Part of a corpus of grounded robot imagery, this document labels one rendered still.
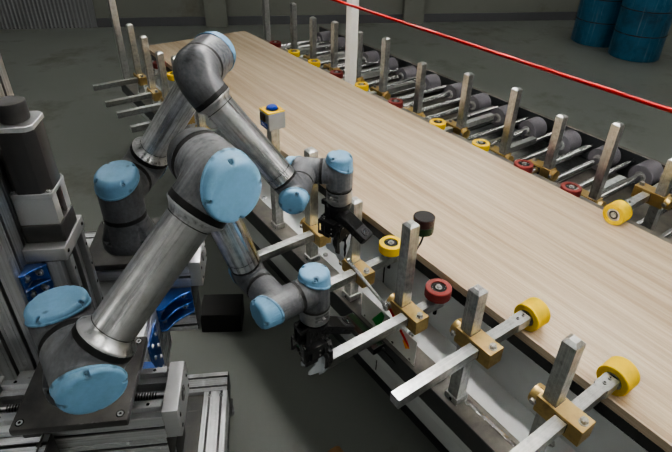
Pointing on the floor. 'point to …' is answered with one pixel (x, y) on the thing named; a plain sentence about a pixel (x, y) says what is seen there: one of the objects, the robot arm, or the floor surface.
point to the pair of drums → (624, 14)
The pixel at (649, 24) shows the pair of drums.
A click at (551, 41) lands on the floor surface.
